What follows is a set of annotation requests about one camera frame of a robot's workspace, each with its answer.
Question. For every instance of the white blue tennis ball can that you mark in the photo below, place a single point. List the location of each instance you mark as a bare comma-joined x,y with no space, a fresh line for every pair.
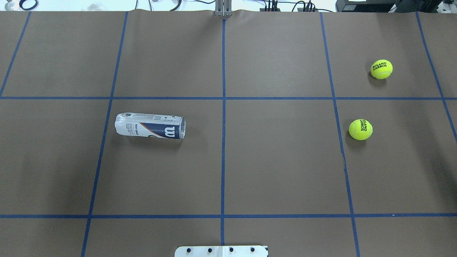
150,125

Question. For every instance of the yellow tennis ball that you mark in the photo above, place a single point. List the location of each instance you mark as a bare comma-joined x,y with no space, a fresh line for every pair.
360,129
381,69

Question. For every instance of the brown paper table cover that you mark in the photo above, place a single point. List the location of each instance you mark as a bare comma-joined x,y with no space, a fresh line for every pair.
267,158

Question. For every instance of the black equipment box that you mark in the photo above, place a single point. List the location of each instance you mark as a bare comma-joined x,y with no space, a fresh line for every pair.
385,6

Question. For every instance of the white metal base plate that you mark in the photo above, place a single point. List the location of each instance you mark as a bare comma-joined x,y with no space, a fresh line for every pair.
222,251

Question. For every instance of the grey metal clamp bracket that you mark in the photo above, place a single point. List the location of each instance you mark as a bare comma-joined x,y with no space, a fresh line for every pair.
223,8

